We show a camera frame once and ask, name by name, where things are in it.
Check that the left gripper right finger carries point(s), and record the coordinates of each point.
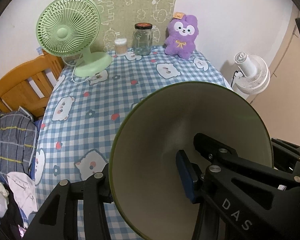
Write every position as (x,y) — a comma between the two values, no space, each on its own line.
(192,181)

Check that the plaid blue bedding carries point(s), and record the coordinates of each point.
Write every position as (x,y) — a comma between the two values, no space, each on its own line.
(18,139)

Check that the pile of clothes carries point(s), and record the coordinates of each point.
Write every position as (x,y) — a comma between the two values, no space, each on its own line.
(18,204)

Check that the white floor fan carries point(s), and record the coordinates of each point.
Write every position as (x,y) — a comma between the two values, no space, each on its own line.
(252,76)

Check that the green desk fan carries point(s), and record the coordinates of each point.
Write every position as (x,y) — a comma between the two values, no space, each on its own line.
(70,27)

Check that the beige door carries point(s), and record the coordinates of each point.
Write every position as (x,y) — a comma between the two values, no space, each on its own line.
(279,104)

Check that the blue checkered tablecloth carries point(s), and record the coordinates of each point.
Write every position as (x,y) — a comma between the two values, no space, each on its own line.
(84,114)

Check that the green cartoon fabric hanging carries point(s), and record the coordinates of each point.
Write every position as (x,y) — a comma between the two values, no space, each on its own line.
(118,18)

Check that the glass jar black lid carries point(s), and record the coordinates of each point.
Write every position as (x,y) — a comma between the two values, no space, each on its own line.
(142,39)

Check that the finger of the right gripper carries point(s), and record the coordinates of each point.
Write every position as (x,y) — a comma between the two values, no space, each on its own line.
(216,152)

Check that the purple plush bunny toy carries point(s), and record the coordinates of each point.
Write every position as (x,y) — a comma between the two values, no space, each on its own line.
(182,33)

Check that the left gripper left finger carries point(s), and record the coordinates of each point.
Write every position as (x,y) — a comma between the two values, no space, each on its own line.
(95,192)

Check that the green rimmed bowl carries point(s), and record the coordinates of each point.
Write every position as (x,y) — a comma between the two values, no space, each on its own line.
(144,178)

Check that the cotton swab container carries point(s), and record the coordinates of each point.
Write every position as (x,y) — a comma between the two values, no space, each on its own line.
(120,46)

